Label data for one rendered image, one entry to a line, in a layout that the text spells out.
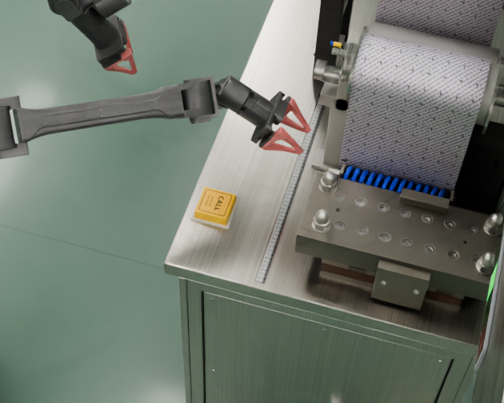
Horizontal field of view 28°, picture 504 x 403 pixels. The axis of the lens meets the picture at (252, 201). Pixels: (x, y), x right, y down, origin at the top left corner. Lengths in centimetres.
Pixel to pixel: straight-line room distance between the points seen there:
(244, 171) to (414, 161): 40
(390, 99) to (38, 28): 217
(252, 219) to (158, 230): 111
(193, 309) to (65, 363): 88
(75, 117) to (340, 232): 55
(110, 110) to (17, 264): 136
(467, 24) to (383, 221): 42
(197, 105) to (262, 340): 56
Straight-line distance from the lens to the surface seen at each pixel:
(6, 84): 365
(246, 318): 213
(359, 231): 195
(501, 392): 137
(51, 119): 186
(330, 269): 202
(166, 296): 305
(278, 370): 230
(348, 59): 189
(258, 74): 237
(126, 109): 189
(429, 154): 197
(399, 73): 185
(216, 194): 211
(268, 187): 215
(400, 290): 196
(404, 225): 197
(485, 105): 186
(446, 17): 204
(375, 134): 195
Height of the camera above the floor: 261
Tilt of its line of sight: 53 degrees down
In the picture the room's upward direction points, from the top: 3 degrees clockwise
